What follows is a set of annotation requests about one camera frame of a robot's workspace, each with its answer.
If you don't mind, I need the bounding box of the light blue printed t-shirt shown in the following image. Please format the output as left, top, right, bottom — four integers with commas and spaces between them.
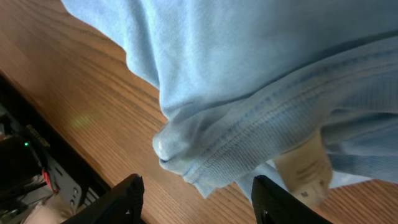
63, 0, 397, 203

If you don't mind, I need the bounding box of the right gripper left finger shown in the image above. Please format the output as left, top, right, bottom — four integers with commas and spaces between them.
63, 174, 144, 224

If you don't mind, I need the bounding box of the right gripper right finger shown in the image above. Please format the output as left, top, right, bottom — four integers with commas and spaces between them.
251, 175, 331, 224

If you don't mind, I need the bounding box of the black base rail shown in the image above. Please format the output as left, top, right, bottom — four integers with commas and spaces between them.
0, 74, 111, 224

